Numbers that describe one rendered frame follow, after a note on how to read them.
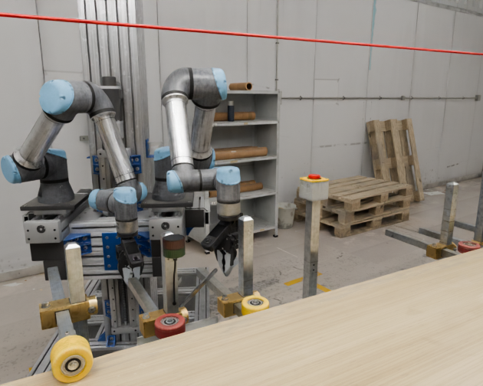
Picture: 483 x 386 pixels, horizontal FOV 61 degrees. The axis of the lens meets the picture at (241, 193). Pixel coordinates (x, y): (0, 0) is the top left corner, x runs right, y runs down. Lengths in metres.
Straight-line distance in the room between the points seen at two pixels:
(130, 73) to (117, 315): 1.17
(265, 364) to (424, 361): 0.36
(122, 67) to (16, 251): 2.30
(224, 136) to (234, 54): 0.85
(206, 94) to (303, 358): 0.97
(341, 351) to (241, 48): 3.80
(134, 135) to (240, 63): 2.64
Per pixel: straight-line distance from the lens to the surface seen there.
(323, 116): 5.31
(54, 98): 1.55
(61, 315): 1.13
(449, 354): 1.13
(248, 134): 4.54
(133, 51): 1.99
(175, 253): 1.10
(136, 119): 1.98
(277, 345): 1.05
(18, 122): 3.71
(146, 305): 1.33
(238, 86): 4.17
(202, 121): 1.65
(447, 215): 1.95
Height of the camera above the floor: 1.48
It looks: 13 degrees down
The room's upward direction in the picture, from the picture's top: straight up
